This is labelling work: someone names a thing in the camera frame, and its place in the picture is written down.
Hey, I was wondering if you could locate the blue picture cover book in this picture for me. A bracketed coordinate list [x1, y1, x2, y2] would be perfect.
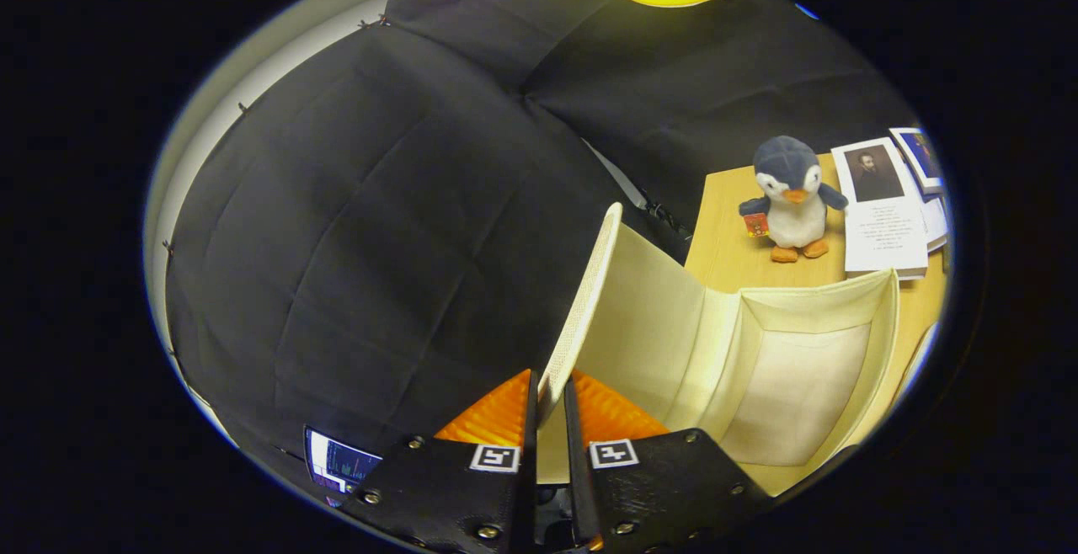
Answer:
[889, 126, 946, 195]

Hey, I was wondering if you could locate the computer screen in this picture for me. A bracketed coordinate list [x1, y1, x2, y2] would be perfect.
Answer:
[305, 428, 382, 492]

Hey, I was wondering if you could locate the beige fabric storage box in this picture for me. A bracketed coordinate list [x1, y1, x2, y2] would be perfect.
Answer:
[536, 203, 900, 496]

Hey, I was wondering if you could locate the white portrait cover book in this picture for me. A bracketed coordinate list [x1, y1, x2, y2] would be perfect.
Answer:
[830, 137, 930, 280]

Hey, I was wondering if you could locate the plain white book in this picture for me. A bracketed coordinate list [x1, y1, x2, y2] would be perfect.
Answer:
[922, 194, 953, 252]

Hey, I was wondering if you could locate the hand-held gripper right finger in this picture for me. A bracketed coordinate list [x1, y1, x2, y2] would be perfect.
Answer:
[563, 371, 774, 554]

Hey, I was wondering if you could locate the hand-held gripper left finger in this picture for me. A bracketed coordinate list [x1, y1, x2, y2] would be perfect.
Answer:
[341, 369, 540, 554]

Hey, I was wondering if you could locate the grey penguin plush toy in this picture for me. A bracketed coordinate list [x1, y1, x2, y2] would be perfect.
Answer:
[739, 135, 849, 264]

